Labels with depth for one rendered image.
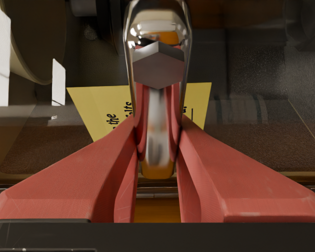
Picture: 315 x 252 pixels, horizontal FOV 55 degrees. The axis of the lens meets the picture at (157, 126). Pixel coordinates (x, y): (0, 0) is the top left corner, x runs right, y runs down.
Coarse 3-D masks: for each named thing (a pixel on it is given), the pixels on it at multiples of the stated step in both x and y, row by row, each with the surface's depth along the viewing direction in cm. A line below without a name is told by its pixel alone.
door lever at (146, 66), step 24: (144, 0) 7; (168, 0) 7; (144, 24) 6; (168, 24) 6; (144, 48) 6; (168, 48) 6; (144, 72) 7; (168, 72) 7; (144, 96) 8; (168, 96) 8; (144, 120) 9; (168, 120) 9; (144, 144) 11; (168, 144) 11; (144, 168) 13; (168, 168) 13
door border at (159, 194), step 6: (306, 186) 31; (312, 186) 31; (0, 192) 31; (138, 192) 32; (144, 192) 32; (150, 192) 32; (156, 192) 32; (162, 192) 32; (168, 192) 32; (174, 192) 32
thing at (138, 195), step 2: (136, 194) 32; (138, 194) 32; (140, 194) 32; (142, 194) 32; (144, 194) 32; (146, 194) 32; (148, 194) 32; (150, 194) 32; (152, 194) 32; (136, 196) 32; (138, 196) 32; (140, 196) 32; (142, 196) 32; (144, 196) 32; (146, 196) 32; (148, 196) 32; (150, 196) 32; (152, 196) 32
